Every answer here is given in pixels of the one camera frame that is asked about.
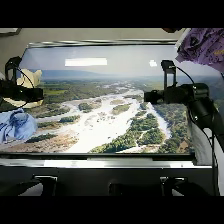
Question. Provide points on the silver frame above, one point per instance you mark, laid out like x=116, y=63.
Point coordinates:
x=100, y=173

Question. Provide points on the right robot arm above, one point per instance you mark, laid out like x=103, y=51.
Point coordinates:
x=205, y=111

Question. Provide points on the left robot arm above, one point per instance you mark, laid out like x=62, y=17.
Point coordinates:
x=16, y=93

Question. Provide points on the purple garment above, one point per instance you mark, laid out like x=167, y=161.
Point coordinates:
x=203, y=46

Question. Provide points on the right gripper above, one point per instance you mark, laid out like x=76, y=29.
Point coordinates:
x=166, y=95

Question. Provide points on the cream garment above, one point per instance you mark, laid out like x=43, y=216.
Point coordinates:
x=35, y=78

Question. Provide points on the light blue garment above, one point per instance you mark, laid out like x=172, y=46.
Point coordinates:
x=17, y=126

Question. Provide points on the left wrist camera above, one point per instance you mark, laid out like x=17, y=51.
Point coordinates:
x=12, y=66

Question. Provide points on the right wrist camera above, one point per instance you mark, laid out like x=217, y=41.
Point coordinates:
x=167, y=68

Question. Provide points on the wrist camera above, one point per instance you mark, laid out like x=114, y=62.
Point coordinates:
x=167, y=68
x=12, y=66

